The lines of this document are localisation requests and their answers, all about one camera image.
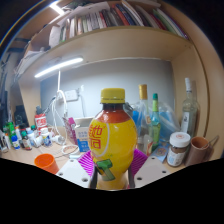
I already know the pink carton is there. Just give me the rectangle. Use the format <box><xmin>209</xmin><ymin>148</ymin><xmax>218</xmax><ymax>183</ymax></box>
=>
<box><xmin>62</xmin><ymin>116</ymin><xmax>78</xmax><ymax>145</ymax></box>

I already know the blue flat packet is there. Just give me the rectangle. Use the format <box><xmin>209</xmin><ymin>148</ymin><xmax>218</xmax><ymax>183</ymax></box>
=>
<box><xmin>150</xmin><ymin>141</ymin><xmax>172</xmax><ymax>163</ymax></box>

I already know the red and white can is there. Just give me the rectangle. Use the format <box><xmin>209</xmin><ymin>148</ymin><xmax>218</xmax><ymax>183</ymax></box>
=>
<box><xmin>34</xmin><ymin>112</ymin><xmax>48</xmax><ymax>133</ymax></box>

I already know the white and blue carton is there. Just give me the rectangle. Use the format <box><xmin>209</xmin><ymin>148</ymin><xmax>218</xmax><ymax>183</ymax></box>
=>
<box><xmin>73</xmin><ymin>116</ymin><xmax>95</xmax><ymax>153</ymax></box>

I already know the brown jar with white lid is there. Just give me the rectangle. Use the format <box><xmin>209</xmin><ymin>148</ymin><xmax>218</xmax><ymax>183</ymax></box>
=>
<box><xmin>166</xmin><ymin>131</ymin><xmax>192</xmax><ymax>168</ymax></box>

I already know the orange plastic cup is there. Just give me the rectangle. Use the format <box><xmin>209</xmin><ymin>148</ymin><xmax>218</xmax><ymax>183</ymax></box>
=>
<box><xmin>33</xmin><ymin>153</ymin><xmax>61</xmax><ymax>175</ymax></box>

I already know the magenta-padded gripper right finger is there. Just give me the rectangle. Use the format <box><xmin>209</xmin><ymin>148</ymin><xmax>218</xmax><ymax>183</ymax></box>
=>
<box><xmin>127</xmin><ymin>148</ymin><xmax>168</xmax><ymax>189</ymax></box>

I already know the brown ceramic mug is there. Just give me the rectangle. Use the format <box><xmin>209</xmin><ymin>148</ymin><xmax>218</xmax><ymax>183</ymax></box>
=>
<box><xmin>185</xmin><ymin>135</ymin><xmax>212</xmax><ymax>167</ymax></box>

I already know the blue plastic bag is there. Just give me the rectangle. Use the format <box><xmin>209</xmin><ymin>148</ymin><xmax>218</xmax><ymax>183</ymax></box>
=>
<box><xmin>130</xmin><ymin>101</ymin><xmax>182</xmax><ymax>145</ymax></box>

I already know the clear glass bottle gold cap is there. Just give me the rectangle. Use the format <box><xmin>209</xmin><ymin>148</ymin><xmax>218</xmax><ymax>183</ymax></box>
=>
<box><xmin>136</xmin><ymin>83</ymin><xmax>155</xmax><ymax>157</ymax></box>

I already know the slim green glass bottle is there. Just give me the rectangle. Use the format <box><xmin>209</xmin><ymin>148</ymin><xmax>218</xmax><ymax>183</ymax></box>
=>
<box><xmin>150</xmin><ymin>92</ymin><xmax>162</xmax><ymax>152</ymax></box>

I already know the white LED light bar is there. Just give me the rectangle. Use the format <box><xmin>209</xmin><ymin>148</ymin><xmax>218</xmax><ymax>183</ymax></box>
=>
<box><xmin>33</xmin><ymin>56</ymin><xmax>85</xmax><ymax>80</ymax></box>

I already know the clear glass bottle white cap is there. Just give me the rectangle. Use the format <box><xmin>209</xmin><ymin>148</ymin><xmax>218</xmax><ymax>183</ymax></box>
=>
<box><xmin>180</xmin><ymin>77</ymin><xmax>201</xmax><ymax>138</ymax></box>

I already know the wooden shelf unit with books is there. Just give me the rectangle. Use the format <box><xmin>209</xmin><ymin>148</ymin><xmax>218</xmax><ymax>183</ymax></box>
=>
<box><xmin>14</xmin><ymin>0</ymin><xmax>223</xmax><ymax>160</ymax></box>

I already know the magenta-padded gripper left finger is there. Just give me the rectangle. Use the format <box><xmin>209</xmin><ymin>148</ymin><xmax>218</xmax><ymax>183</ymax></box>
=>
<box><xmin>55</xmin><ymin>149</ymin><xmax>100</xmax><ymax>190</ymax></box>

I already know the white cable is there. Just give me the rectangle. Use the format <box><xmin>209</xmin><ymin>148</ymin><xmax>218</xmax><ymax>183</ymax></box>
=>
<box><xmin>49</xmin><ymin>69</ymin><xmax>82</xmax><ymax>157</ymax></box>

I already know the white wall power socket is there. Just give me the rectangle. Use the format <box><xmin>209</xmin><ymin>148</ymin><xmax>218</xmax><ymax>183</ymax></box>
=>
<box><xmin>63</xmin><ymin>88</ymin><xmax>80</xmax><ymax>103</ymax></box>

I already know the group of small bottles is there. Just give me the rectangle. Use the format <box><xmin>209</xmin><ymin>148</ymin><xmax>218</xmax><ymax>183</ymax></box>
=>
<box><xmin>0</xmin><ymin>121</ymin><xmax>55</xmax><ymax>152</ymax></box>

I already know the yellow drink bottle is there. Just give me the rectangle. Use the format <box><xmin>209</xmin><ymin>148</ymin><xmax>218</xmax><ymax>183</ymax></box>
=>
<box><xmin>87</xmin><ymin>87</ymin><xmax>139</xmax><ymax>191</ymax></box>

